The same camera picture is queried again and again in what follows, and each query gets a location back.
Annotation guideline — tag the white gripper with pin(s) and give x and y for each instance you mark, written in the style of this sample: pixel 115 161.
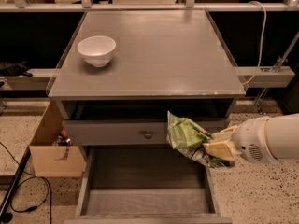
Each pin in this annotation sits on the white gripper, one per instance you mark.
pixel 249 139

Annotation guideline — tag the green jalapeno chip bag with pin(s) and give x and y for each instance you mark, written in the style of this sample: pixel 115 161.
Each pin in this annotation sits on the green jalapeno chip bag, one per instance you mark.
pixel 187 137

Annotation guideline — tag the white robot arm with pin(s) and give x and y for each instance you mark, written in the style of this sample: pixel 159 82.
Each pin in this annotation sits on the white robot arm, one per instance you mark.
pixel 283 136

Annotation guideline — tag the round metal drawer knob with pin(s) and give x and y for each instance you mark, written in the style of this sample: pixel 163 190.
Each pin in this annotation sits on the round metal drawer knob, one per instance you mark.
pixel 148 134

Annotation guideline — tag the closed grey top drawer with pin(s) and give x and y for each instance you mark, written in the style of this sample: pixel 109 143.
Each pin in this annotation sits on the closed grey top drawer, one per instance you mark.
pixel 116 132

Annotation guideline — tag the open grey middle drawer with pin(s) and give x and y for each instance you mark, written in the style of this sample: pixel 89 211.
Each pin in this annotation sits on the open grey middle drawer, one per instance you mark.
pixel 145 185

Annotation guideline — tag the grey wooden drawer cabinet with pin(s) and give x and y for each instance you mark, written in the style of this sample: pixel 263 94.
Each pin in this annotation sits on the grey wooden drawer cabinet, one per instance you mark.
pixel 165 60

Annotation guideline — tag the white bowl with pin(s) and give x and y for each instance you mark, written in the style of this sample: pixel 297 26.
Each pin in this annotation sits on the white bowl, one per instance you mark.
pixel 97 50

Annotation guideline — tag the items inside cardboard box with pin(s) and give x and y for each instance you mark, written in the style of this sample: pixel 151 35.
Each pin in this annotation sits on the items inside cardboard box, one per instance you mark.
pixel 62 139

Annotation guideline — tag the cardboard box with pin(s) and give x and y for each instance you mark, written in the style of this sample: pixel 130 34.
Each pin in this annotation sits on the cardboard box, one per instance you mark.
pixel 51 160

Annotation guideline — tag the black object on ledge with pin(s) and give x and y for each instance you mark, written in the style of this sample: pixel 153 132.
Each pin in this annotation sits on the black object on ledge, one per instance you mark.
pixel 8 69

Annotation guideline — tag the metal railing frame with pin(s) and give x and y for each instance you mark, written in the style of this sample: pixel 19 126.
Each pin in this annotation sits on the metal railing frame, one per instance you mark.
pixel 86 5

